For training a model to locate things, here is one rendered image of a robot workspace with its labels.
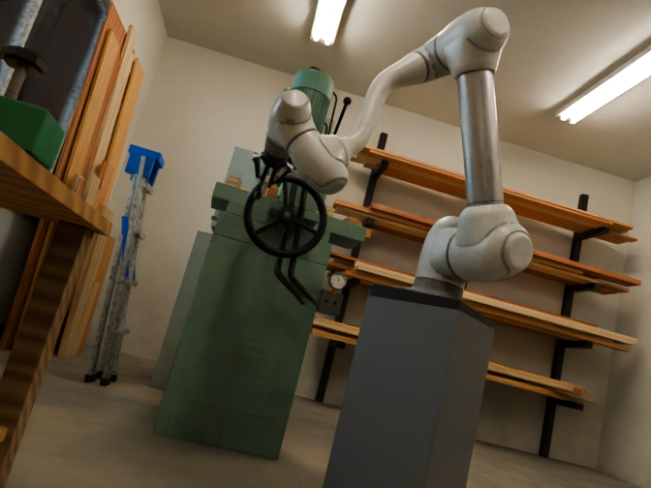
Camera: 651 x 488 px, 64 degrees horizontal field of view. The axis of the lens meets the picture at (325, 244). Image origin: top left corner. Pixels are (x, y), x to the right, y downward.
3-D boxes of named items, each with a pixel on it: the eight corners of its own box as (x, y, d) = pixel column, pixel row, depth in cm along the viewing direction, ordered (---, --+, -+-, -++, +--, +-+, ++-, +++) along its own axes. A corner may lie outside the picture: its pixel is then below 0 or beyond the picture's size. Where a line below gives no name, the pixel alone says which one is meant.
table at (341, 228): (211, 190, 179) (216, 173, 180) (209, 207, 208) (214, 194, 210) (372, 238, 190) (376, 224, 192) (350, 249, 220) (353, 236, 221)
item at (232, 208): (225, 211, 189) (228, 200, 189) (223, 222, 209) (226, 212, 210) (327, 242, 196) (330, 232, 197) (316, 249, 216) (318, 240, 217)
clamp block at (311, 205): (276, 200, 184) (283, 177, 186) (271, 208, 197) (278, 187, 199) (316, 213, 187) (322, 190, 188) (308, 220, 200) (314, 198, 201)
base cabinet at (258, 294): (149, 434, 172) (210, 232, 186) (162, 405, 228) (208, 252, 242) (279, 461, 180) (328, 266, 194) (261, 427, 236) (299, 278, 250)
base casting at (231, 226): (211, 232, 186) (219, 209, 188) (209, 252, 242) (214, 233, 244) (328, 266, 195) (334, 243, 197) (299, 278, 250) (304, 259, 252)
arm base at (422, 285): (480, 317, 163) (484, 300, 164) (443, 298, 149) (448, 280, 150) (432, 308, 176) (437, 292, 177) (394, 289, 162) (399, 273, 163)
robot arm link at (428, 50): (399, 54, 164) (423, 36, 151) (441, 38, 170) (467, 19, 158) (416, 93, 165) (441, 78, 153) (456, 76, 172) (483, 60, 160)
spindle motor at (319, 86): (279, 131, 206) (299, 62, 212) (273, 144, 223) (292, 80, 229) (321, 144, 209) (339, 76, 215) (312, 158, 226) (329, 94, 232)
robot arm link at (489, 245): (490, 279, 158) (547, 280, 138) (448, 284, 151) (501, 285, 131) (470, 31, 160) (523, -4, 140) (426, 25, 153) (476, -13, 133)
